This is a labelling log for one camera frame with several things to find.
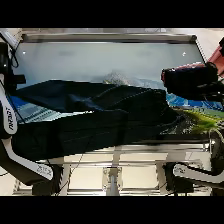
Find black pants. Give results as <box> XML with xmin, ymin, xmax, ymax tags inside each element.
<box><xmin>11</xmin><ymin>79</ymin><xmax>184</xmax><ymax>162</ymax></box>

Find black garment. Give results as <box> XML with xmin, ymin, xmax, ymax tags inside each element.
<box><xmin>162</xmin><ymin>65</ymin><xmax>224</xmax><ymax>102</ymax></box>

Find red garment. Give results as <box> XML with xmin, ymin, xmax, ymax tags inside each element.
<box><xmin>161</xmin><ymin>61</ymin><xmax>219</xmax><ymax>84</ymax></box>

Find silver frame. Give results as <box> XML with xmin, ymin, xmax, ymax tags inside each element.
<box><xmin>13</xmin><ymin>31</ymin><xmax>221</xmax><ymax>197</ymax></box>

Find black cable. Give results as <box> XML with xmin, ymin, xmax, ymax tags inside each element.
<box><xmin>55</xmin><ymin>151</ymin><xmax>88</xmax><ymax>197</ymax></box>

